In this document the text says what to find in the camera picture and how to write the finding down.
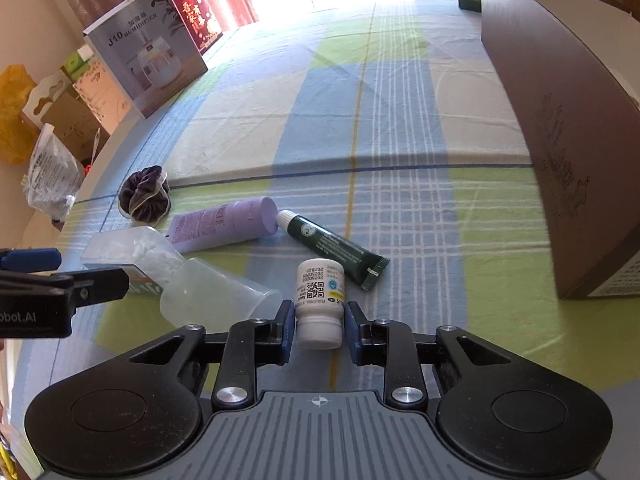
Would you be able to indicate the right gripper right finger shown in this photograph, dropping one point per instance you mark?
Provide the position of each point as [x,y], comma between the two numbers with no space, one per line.
[391,346]

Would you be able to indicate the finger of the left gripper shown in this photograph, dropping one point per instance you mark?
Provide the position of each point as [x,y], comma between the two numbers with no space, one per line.
[32,259]
[81,288]

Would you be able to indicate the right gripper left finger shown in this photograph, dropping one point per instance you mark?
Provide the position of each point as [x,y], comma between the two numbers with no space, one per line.
[244,349]

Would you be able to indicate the clear plastic cup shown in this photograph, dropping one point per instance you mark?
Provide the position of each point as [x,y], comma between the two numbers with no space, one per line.
[201,294]

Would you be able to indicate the green ointment tube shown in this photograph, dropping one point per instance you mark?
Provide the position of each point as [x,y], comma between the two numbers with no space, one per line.
[362,266]

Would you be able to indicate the white pill bottle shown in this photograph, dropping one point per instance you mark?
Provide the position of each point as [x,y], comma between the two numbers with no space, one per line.
[320,304]

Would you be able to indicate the dark purple scrunchie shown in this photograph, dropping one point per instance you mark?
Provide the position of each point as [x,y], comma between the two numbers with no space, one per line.
[144,196]

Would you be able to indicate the purple cream tube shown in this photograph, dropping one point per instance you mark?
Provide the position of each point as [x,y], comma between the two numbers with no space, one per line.
[223,225]

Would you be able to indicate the checked tablecloth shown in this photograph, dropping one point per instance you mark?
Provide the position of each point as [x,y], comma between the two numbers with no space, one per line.
[390,126]

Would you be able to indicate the clear plastic bag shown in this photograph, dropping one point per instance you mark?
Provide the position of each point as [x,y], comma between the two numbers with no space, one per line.
[53,178]

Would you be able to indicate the yellow plastic bag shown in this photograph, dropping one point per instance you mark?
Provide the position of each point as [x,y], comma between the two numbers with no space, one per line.
[17,137]

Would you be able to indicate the brown cardboard carton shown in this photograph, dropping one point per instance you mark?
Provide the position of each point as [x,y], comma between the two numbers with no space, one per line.
[83,113]

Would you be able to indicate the white humidifier box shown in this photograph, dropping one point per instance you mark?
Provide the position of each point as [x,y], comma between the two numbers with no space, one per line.
[146,47]

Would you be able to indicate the red gift bag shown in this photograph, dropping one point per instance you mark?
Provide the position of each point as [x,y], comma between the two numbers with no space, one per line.
[200,21]

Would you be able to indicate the brown cardboard storage box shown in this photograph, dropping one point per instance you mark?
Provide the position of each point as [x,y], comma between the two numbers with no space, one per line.
[581,127]

